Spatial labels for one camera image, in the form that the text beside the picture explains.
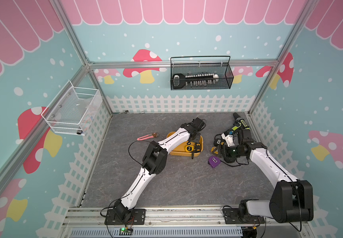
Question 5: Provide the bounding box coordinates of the white wire wall basket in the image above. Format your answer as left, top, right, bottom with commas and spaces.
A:
41, 81, 103, 136

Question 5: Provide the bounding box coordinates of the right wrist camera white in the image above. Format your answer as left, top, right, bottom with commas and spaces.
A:
221, 133, 235, 147

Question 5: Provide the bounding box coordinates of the black wire wall basket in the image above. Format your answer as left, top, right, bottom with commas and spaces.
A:
170, 56, 234, 90

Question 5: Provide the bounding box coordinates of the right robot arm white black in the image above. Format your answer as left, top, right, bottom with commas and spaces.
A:
215, 129, 314, 223

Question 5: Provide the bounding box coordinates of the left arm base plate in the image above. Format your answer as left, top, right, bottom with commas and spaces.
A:
104, 209, 146, 226

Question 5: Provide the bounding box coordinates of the small green circuit board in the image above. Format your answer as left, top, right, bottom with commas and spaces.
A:
119, 228, 133, 236

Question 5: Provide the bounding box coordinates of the grey slotted cable duct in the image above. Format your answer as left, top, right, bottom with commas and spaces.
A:
70, 227, 243, 238

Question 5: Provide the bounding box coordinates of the green black cordless drill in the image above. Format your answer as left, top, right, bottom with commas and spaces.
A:
224, 113, 250, 136

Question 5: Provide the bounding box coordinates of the yellow 3m tape measure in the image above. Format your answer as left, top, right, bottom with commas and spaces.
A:
185, 143, 195, 153

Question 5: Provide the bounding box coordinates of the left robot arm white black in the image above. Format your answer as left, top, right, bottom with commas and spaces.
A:
110, 118, 206, 224

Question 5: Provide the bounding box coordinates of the yellow black tape measure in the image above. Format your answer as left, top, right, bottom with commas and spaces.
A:
211, 145, 221, 157

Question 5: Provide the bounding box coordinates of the socket set rail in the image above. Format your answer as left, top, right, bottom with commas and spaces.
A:
171, 73, 219, 89

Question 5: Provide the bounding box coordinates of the pink utility knife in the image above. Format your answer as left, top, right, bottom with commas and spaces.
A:
137, 132, 159, 141

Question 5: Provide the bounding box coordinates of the purple tape measure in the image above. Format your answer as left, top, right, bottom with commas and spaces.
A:
208, 156, 221, 169

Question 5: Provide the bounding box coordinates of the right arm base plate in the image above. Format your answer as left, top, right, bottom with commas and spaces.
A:
222, 206, 265, 226

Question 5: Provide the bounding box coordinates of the yellow storage box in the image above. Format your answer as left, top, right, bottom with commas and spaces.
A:
170, 134, 203, 159

